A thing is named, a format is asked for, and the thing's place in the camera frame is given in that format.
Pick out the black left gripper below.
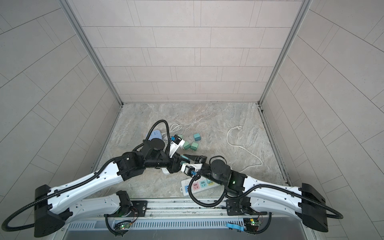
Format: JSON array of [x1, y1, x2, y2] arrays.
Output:
[[143, 152, 190, 176]]

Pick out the white multicolour power strip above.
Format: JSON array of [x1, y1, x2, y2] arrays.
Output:
[[180, 177, 220, 197]]

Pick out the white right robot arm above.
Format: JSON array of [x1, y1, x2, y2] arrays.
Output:
[[181, 156, 344, 233]]

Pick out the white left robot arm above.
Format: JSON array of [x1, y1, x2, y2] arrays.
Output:
[[2, 120, 207, 238]]

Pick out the teal plug adapter upper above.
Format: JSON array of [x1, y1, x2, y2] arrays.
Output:
[[194, 133, 202, 142]]

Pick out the white square power socket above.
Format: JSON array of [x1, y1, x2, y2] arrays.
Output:
[[162, 168, 170, 175]]

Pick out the blue square power socket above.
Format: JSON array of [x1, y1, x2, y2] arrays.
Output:
[[148, 130, 163, 141]]

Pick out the blue connector tag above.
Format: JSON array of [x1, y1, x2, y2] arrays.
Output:
[[226, 223, 245, 232]]

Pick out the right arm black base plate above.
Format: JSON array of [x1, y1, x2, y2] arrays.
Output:
[[226, 197, 268, 216]]

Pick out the white round plug with cable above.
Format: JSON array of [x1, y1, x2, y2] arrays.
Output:
[[226, 126, 264, 173]]

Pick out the right circuit board with wires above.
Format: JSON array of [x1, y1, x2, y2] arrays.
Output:
[[243, 218, 263, 234]]

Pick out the circuit board with wires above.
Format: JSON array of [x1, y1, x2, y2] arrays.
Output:
[[114, 221, 133, 231], [243, 218, 263, 234]]

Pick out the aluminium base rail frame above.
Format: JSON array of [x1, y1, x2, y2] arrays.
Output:
[[49, 199, 319, 240]]

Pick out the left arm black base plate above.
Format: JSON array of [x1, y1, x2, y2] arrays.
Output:
[[117, 201, 148, 218]]

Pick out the left circuit board with wires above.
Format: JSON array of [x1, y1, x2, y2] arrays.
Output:
[[114, 221, 133, 231]]

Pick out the metal corner wall profile right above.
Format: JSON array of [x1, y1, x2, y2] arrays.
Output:
[[259, 0, 312, 107]]

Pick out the metal corner wall profile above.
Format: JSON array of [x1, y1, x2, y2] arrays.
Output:
[[58, 0, 124, 107], [259, 0, 312, 107]]

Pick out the metal corner wall profile left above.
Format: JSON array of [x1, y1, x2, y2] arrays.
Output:
[[58, 0, 124, 107]]

